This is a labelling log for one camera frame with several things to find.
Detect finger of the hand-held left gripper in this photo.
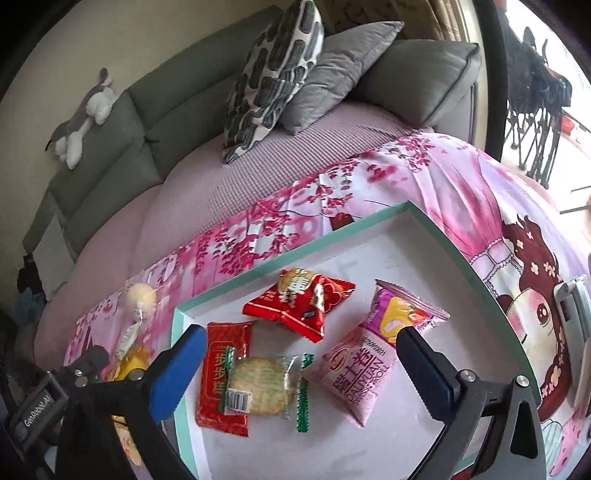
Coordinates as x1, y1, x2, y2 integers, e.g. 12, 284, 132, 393
58, 345, 110, 387

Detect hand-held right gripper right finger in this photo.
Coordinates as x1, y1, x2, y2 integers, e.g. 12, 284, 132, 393
396, 325, 548, 480

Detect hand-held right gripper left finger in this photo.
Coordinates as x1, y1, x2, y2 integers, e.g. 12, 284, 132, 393
55, 323, 208, 480

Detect clear yellow bun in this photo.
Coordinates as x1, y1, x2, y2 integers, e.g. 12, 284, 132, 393
124, 282, 160, 324

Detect white tray with teal rim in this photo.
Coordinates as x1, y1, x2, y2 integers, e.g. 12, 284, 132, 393
171, 200, 543, 480

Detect flat red snack packet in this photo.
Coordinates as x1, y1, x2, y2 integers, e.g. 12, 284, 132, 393
195, 320, 257, 438

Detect yellow snack packet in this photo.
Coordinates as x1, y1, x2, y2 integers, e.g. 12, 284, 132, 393
104, 346, 153, 384

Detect pink cake roll packet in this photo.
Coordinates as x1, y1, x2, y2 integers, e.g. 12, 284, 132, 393
305, 278, 451, 428

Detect blue cloth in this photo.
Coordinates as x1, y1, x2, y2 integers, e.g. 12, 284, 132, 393
14, 295, 47, 317

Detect clear wrapped round cracker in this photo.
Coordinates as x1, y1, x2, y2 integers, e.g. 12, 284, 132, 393
218, 353, 315, 433

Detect dark clothing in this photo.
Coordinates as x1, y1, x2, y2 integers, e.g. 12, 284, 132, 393
16, 265, 44, 296

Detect puffy red snack packet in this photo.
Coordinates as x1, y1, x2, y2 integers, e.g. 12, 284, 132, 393
242, 268, 357, 343

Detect silver phone stand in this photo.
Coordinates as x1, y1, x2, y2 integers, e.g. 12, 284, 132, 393
553, 274, 591, 409

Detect pink printed blanket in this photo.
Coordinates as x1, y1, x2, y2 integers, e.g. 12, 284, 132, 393
62, 131, 591, 480

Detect grey sofa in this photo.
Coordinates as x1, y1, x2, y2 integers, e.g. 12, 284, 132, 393
22, 4, 481, 278

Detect grey white plush cat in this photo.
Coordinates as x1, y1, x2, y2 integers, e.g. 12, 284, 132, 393
45, 68, 120, 171

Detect black folding chair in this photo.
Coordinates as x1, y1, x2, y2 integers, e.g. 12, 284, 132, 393
503, 25, 575, 190

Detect black white patterned pillow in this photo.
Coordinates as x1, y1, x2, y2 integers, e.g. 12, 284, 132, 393
222, 0, 325, 165

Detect plain grey pillow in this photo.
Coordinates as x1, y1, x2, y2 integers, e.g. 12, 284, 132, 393
279, 21, 406, 136

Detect dark door frame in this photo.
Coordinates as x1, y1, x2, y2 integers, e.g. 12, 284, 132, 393
475, 0, 511, 160

